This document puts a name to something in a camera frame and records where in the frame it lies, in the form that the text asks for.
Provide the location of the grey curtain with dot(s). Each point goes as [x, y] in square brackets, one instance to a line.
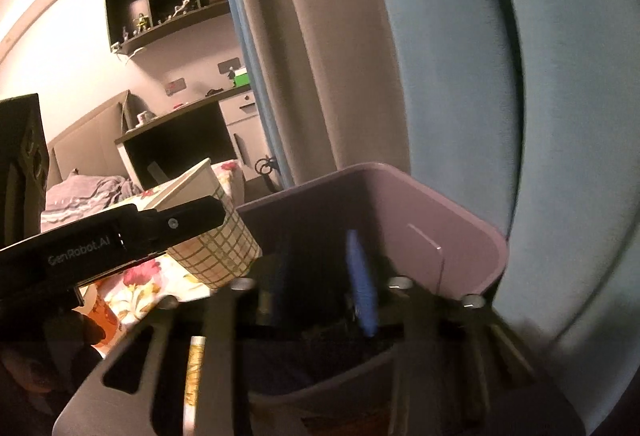
[325, 65]

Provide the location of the green grid paper cup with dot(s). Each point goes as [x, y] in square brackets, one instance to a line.
[220, 246]

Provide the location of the purple blanket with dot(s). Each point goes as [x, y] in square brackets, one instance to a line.
[75, 196]

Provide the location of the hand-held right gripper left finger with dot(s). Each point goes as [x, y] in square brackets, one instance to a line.
[276, 286]

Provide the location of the person's left hand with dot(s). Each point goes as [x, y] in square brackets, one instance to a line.
[102, 326]

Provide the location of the white drawer cabinet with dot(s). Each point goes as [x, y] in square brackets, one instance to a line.
[245, 115]

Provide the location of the desk with white drawers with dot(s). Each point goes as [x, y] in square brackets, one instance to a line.
[170, 140]

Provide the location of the floral bed sheet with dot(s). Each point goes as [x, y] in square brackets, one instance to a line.
[140, 281]

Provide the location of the grey padded headboard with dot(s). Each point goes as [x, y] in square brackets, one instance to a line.
[90, 135]

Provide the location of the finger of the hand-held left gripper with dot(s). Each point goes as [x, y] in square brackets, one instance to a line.
[175, 222]

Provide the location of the yellow white wrapper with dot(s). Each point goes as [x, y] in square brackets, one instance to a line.
[194, 376]

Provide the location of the small white cup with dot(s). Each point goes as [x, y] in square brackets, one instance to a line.
[145, 116]

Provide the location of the wall outlet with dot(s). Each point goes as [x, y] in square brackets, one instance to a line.
[229, 64]
[176, 86]

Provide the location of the green box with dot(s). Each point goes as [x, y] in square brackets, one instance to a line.
[242, 77]

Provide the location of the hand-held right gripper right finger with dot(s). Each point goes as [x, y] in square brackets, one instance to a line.
[361, 286]

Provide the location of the small black metal object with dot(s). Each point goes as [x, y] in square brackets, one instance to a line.
[265, 165]

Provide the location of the row of small figurines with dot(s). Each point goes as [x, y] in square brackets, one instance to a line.
[175, 8]

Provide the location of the purple plastic waste bin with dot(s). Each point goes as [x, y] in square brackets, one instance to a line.
[400, 206]

